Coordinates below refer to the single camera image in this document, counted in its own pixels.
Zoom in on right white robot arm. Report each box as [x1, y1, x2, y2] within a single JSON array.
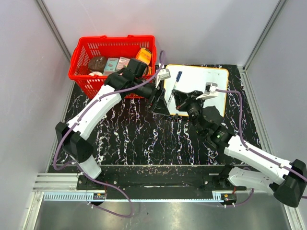
[[172, 86, 307, 207]]

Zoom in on blue capped whiteboard marker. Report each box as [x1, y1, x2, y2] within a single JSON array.
[[167, 71, 182, 106]]

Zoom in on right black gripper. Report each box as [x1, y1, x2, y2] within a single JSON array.
[[173, 90, 206, 135]]

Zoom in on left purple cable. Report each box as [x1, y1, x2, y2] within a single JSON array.
[[53, 50, 167, 218]]

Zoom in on teal small box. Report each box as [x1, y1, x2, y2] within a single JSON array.
[[103, 57, 119, 75]]

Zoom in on orange juice carton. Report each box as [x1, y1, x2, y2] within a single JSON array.
[[135, 47, 152, 65]]

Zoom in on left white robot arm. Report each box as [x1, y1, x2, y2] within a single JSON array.
[[55, 58, 170, 190]]

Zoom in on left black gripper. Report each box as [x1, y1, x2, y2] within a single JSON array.
[[133, 79, 170, 116]]

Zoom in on red plastic shopping basket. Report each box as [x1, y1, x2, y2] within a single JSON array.
[[68, 35, 157, 99]]

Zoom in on pink white small box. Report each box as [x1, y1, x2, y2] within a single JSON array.
[[116, 57, 130, 71]]

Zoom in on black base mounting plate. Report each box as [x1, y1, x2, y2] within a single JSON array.
[[76, 164, 248, 200]]

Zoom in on white round cup lid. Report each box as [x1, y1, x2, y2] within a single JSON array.
[[89, 71, 103, 76]]

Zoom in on brown round bread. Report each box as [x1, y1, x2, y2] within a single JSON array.
[[88, 56, 107, 72]]

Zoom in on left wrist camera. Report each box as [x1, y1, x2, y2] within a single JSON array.
[[157, 69, 171, 81]]

